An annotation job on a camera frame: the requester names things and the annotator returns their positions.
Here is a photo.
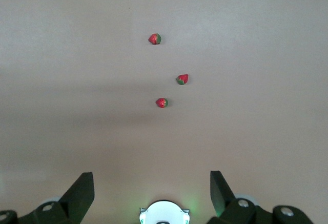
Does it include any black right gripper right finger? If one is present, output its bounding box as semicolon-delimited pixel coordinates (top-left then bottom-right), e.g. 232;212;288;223
206;170;315;224

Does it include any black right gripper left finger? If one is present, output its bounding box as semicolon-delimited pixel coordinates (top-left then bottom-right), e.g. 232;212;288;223
0;172;95;224

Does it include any red plastic strawberry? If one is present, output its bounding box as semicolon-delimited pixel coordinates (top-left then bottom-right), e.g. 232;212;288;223
175;73;190;86
148;33;162;46
155;97;169;109

